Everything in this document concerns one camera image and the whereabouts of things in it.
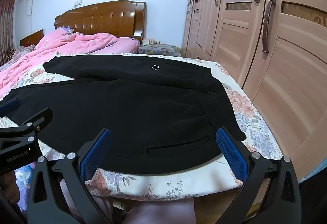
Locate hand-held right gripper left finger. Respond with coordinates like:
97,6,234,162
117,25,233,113
27,128,113,224

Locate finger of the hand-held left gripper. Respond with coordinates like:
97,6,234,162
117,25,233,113
0,98,21,118
0,107,53,142

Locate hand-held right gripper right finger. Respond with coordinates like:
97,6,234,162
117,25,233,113
216,126,300,224

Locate black pants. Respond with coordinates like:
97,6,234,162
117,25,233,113
0,54,247,175

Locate light printed cloth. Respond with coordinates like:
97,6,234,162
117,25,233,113
15,163,35,212

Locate floral bed sheet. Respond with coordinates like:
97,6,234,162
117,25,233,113
0,52,284,201

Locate low wooden cabinet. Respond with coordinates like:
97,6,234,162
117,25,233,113
20,29,44,47

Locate patterned curtain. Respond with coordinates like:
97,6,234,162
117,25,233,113
0,0,17,66

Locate pink quilt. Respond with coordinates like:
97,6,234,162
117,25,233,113
0,28,140,98

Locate light wooden wardrobe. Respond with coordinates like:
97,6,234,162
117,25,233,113
182,0,327,184

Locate wooden headboard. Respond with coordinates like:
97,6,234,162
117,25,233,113
54,0,147,44

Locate nightstand with floral cover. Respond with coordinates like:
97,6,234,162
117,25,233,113
138,43,182,57

